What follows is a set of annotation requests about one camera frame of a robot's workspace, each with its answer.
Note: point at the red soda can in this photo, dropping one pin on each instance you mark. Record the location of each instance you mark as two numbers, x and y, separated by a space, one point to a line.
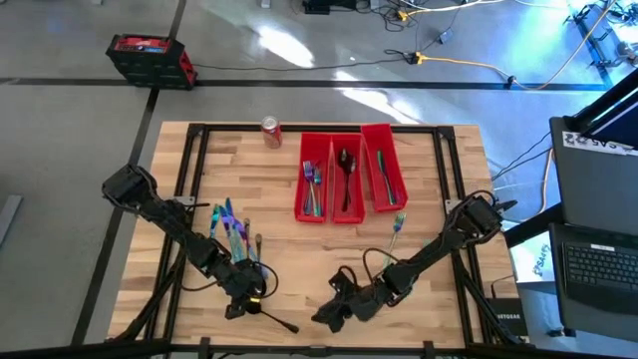
270 132

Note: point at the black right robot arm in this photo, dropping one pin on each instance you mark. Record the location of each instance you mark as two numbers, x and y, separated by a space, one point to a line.
438 244

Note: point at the grey laptop lid with sticker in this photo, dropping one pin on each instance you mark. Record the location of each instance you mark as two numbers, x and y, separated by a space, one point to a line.
593 189

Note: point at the black aluminium table frame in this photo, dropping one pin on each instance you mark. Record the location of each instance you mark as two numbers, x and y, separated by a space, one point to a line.
234 128

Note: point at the red black toolbox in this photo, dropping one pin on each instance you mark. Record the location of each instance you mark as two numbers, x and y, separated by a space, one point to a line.
149 60

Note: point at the black table-level camera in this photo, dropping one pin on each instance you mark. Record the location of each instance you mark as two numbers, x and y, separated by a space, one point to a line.
319 351

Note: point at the black box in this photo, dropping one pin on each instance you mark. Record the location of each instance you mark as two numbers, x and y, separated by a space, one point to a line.
324 6

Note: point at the grey power adapter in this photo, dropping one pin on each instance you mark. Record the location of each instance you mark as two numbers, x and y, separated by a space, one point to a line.
445 36

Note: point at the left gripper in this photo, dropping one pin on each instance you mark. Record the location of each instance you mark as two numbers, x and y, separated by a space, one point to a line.
244 281

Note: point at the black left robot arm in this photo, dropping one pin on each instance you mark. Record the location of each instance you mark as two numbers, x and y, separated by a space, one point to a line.
164 214

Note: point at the white sheet with black logo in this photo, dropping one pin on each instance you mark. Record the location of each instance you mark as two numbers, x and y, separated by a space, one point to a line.
536 259

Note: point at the red plastic bin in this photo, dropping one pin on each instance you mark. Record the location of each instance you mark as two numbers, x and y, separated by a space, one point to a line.
371 189
301 199
336 209

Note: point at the black Netgear switch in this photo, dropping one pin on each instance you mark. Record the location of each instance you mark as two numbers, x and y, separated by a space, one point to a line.
508 316

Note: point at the black monitor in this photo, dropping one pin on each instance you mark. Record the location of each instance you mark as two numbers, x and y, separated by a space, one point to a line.
618 119

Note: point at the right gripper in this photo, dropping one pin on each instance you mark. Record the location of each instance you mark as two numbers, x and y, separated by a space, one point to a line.
359 301

